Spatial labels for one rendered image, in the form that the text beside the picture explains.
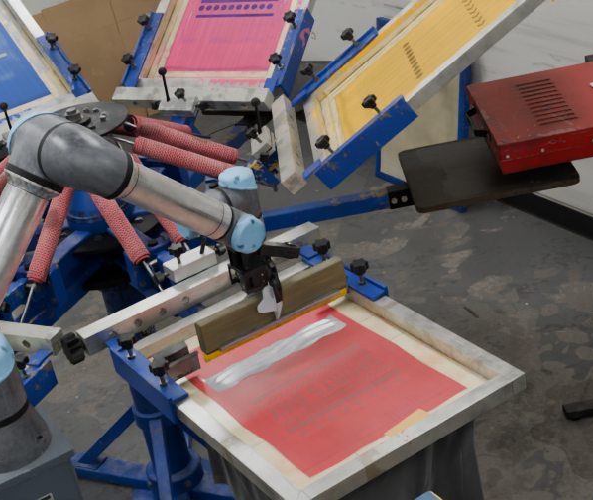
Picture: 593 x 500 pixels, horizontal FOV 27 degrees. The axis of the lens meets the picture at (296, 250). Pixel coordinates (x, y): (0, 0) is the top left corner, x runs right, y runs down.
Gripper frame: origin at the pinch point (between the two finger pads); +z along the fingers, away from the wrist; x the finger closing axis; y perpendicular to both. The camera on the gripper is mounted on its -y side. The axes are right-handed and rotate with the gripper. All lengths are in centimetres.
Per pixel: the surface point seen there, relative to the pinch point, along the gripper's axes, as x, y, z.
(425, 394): 35.2, -13.5, 13.4
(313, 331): -3.6, -10.8, 12.9
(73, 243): -86, 13, 7
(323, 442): 32.6, 11.4, 13.6
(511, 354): -73, -124, 108
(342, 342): 4.9, -13.1, 13.4
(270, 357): -2.2, 2.4, 12.8
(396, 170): -215, -183, 101
